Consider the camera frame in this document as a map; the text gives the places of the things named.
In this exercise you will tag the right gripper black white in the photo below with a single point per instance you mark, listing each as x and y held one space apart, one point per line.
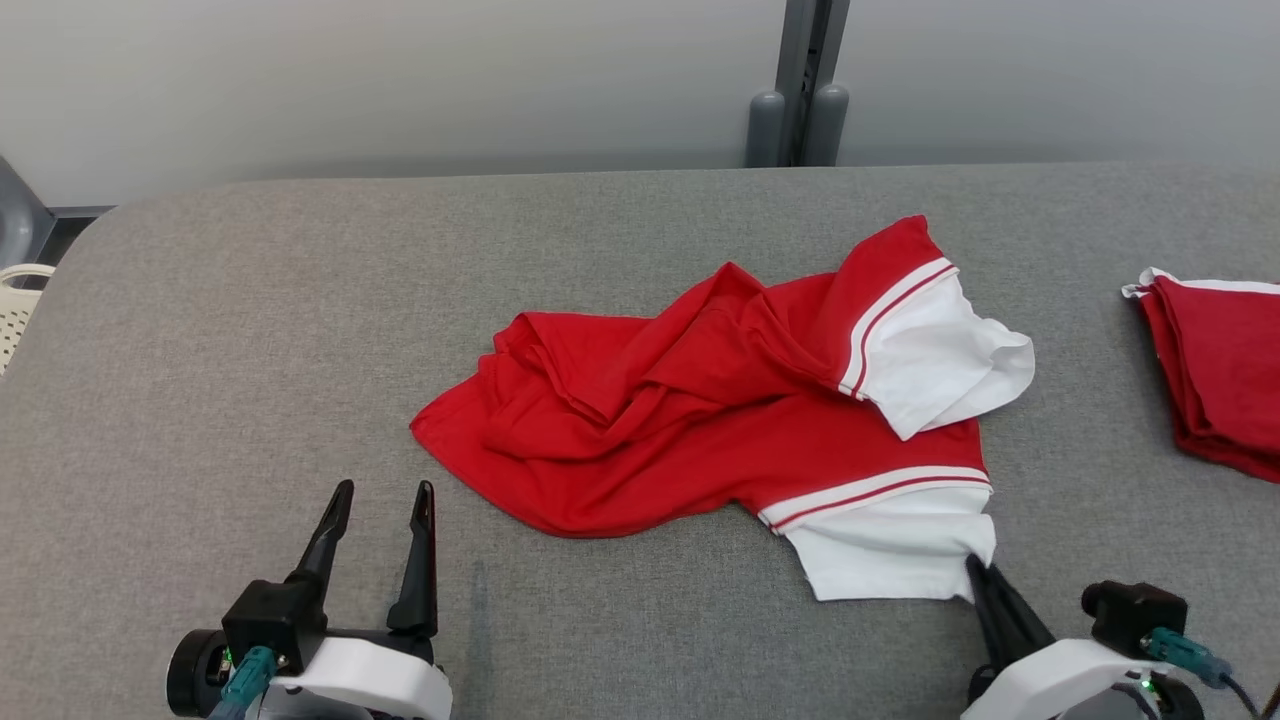
1070 680

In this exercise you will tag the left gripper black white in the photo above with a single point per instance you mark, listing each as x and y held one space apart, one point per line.
370 680

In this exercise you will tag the red Bulls 23 shorts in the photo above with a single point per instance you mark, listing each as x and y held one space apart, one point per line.
1225 370

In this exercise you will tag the red white Bulls jersey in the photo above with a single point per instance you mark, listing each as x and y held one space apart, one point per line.
700 440

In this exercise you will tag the cream perforated laundry basket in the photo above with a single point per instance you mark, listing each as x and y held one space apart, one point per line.
20 310

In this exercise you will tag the grey slanted furniture leg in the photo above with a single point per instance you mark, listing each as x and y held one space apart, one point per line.
20 220

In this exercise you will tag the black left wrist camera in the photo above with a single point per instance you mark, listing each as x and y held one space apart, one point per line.
275 620

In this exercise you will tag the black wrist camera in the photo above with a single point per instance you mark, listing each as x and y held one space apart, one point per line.
1135 612
275 620

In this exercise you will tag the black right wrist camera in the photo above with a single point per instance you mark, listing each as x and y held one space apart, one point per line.
1135 612

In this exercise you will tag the dark grey base rail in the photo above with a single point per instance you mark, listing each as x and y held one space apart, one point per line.
80 230

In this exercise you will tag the grey cylindrical post foot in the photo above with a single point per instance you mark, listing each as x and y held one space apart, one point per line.
828 125
766 130

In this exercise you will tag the grey partition post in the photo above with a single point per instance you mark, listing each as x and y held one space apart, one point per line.
812 70

